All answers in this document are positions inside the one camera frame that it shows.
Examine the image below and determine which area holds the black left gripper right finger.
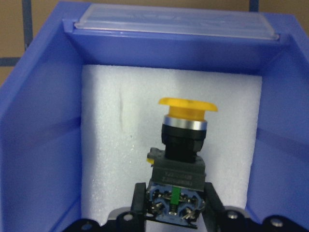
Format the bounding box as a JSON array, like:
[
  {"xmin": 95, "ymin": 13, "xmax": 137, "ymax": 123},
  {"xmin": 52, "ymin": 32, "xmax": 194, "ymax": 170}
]
[{"xmin": 202, "ymin": 182, "xmax": 225, "ymax": 225}]

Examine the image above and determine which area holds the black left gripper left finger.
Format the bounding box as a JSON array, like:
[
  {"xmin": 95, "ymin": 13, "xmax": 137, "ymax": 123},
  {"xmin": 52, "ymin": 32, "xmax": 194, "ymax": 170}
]
[{"xmin": 130, "ymin": 183, "xmax": 147, "ymax": 219}]

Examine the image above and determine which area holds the yellow push button switch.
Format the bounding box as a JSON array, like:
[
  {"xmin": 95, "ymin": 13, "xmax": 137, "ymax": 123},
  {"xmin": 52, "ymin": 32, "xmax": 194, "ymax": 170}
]
[{"xmin": 146, "ymin": 97, "xmax": 218, "ymax": 227}]

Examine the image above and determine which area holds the white foam pad left bin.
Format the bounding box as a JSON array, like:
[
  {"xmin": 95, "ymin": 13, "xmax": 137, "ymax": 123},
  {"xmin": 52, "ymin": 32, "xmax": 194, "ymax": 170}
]
[{"xmin": 81, "ymin": 65, "xmax": 262, "ymax": 224}]

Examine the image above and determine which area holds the blue bin left side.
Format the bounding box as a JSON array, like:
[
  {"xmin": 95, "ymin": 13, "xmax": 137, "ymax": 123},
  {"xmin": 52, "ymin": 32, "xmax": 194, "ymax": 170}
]
[{"xmin": 0, "ymin": 2, "xmax": 309, "ymax": 232}]

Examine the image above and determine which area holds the clear bin label holder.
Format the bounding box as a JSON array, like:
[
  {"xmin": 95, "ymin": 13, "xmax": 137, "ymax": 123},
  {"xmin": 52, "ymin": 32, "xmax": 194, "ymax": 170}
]
[{"xmin": 74, "ymin": 4, "xmax": 280, "ymax": 41}]

